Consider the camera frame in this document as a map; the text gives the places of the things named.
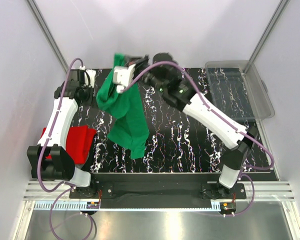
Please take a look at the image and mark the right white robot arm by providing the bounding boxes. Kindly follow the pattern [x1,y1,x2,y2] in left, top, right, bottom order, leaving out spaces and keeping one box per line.
[120,53,259,199]

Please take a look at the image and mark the left aluminium frame post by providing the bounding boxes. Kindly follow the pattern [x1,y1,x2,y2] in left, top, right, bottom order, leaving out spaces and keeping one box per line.
[25,0,69,73]

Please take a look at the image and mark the green t shirt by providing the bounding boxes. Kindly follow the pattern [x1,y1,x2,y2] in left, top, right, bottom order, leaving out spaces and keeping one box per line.
[96,52,150,160]

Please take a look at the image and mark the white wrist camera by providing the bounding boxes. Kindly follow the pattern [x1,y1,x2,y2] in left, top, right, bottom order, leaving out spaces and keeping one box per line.
[84,69,97,88]
[112,64,136,94]

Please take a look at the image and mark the red folded t shirt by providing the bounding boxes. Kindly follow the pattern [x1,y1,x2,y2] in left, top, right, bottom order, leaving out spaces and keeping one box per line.
[38,125,96,168]

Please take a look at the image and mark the clear plastic bin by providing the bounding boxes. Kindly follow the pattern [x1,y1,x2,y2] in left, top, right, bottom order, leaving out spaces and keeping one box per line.
[205,60,275,122]

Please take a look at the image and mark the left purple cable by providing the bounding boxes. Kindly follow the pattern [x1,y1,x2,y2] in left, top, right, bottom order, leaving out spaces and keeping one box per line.
[37,57,98,238]

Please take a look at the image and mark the left orange connector box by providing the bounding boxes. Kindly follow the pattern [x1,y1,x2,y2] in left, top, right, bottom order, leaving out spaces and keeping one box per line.
[86,201,100,209]

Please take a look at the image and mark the right aluminium frame post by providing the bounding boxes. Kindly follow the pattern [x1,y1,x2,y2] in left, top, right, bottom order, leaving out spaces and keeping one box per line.
[243,0,290,74]

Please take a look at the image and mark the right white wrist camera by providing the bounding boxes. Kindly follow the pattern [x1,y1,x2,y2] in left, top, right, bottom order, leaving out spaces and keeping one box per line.
[112,64,136,94]

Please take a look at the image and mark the orange connector box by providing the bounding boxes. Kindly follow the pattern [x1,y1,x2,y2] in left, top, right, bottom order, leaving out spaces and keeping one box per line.
[86,201,100,209]
[220,202,237,212]

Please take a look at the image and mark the aluminium frame rail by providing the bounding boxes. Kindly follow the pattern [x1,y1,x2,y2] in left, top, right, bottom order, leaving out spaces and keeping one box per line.
[23,181,296,201]

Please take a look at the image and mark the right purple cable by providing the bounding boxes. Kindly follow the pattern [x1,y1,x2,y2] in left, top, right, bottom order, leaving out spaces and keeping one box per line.
[119,61,275,217]

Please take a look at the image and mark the aluminium frame post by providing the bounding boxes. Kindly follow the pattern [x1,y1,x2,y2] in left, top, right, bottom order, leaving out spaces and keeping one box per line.
[25,0,69,73]
[243,0,290,74]

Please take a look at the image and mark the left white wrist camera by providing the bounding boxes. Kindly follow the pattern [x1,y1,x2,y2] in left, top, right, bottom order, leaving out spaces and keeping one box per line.
[84,69,97,88]

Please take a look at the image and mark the purple cable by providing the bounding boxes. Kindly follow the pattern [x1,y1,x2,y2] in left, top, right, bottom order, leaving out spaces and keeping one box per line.
[119,61,275,217]
[37,57,98,238]

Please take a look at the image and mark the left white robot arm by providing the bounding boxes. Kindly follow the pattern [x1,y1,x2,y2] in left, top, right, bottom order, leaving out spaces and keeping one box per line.
[26,67,98,198]

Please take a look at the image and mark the right orange connector box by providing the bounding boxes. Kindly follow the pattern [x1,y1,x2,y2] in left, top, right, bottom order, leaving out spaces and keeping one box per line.
[220,202,237,212]

